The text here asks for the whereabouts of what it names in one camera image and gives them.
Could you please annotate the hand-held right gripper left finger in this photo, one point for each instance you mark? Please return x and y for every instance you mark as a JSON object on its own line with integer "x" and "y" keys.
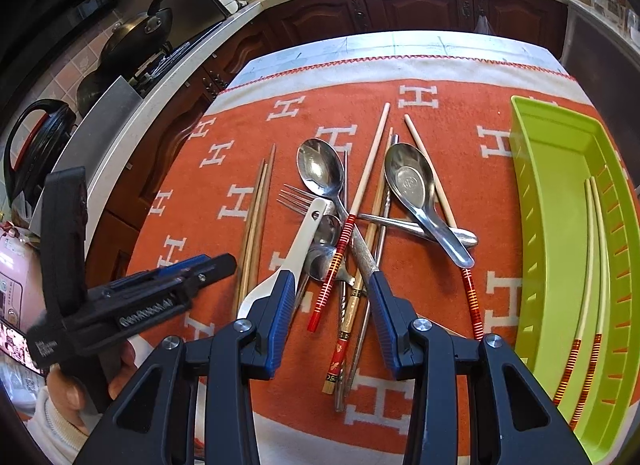
{"x": 277, "y": 315}

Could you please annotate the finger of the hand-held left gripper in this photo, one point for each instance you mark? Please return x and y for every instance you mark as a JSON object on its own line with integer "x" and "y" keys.
{"x": 210, "y": 271}
{"x": 175, "y": 261}

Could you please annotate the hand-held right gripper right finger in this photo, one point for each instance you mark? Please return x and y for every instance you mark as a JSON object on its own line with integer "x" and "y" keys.
{"x": 387, "y": 317}

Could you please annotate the brown wooden chopstick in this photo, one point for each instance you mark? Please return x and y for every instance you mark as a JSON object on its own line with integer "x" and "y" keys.
{"x": 250, "y": 230}
{"x": 261, "y": 225}

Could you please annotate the small steel spoon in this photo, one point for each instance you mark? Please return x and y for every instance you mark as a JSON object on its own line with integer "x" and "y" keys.
{"x": 317, "y": 265}

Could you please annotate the white ceramic spoon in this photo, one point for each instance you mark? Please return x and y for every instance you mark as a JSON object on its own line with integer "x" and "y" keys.
{"x": 305, "y": 245}

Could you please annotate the white red-striped chopstick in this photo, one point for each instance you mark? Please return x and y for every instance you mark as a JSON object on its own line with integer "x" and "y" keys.
{"x": 339, "y": 250}
{"x": 472, "y": 305}
{"x": 570, "y": 365}
{"x": 589, "y": 380}

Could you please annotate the twisted steel chopstick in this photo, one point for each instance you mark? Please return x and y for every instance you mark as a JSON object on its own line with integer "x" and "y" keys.
{"x": 386, "y": 197}
{"x": 345, "y": 170}

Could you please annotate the steel soup spoon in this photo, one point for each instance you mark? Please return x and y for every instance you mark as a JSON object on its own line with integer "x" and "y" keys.
{"x": 410, "y": 180}

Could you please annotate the large steel spoon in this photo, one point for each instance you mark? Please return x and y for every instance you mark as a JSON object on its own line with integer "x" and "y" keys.
{"x": 320, "y": 165}

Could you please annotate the green plastic tray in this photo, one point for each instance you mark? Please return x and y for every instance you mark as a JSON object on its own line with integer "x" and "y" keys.
{"x": 555, "y": 225}

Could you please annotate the person's left forearm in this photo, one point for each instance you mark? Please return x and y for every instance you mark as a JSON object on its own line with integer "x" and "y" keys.
{"x": 55, "y": 430}

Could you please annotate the person's left hand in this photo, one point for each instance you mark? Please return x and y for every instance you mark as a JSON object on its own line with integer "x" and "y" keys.
{"x": 75, "y": 390}

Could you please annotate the pink small appliance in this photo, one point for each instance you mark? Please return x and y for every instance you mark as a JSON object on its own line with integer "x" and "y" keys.
{"x": 17, "y": 270}

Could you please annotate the black electric cooker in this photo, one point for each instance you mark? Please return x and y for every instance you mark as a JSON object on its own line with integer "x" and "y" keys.
{"x": 45, "y": 145}

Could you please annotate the dark cooking pot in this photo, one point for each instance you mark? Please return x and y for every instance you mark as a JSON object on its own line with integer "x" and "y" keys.
{"x": 95, "y": 92}

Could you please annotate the gas stove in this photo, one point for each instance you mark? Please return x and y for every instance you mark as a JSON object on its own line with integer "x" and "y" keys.
{"x": 160, "y": 65}

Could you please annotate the black frying pan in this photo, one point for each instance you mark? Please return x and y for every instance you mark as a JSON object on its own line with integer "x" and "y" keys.
{"x": 135, "y": 40}

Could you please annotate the orange printed blanket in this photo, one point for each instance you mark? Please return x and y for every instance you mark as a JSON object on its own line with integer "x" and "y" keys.
{"x": 350, "y": 95}

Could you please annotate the steel splash panel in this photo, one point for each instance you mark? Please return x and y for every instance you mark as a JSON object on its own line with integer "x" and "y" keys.
{"x": 200, "y": 0}

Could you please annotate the white plastic bag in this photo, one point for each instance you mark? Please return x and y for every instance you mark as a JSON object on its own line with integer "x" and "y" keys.
{"x": 484, "y": 25}

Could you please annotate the dark wooden cabinets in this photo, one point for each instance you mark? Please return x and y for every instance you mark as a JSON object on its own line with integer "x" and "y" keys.
{"x": 415, "y": 7}

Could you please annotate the grey shelf unit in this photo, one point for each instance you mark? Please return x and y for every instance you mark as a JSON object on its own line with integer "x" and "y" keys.
{"x": 600, "y": 70}

